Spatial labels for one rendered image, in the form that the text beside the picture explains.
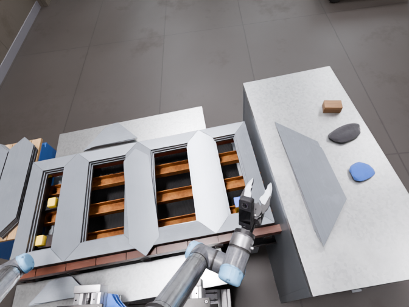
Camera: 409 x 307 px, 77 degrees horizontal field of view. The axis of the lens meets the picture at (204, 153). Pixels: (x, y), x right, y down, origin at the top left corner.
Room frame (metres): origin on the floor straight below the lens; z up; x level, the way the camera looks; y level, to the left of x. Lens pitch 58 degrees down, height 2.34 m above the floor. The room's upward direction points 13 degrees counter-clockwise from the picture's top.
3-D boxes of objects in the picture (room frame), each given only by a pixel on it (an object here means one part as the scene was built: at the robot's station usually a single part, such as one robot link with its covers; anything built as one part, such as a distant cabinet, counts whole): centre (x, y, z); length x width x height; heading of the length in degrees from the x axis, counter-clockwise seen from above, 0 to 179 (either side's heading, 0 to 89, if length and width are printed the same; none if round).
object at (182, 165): (0.97, 0.46, 0.70); 1.66 x 0.08 x 0.05; 87
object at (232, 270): (0.13, -0.01, 1.43); 0.11 x 0.08 x 0.09; 146
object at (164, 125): (1.34, 0.54, 0.73); 1.20 x 0.26 x 0.03; 87
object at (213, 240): (0.38, 0.48, 0.80); 1.62 x 0.04 x 0.06; 87
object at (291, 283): (0.64, -0.36, 0.50); 1.30 x 0.04 x 1.01; 177
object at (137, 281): (0.27, 0.69, 0.66); 1.30 x 0.20 x 0.03; 87
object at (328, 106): (0.91, -0.81, 1.07); 0.10 x 0.06 x 0.05; 72
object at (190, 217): (0.56, 0.47, 0.70); 1.66 x 0.08 x 0.05; 87
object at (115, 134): (1.35, 0.69, 0.77); 0.45 x 0.20 x 0.04; 87
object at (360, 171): (0.48, -0.77, 1.06); 0.12 x 0.10 x 0.03; 106
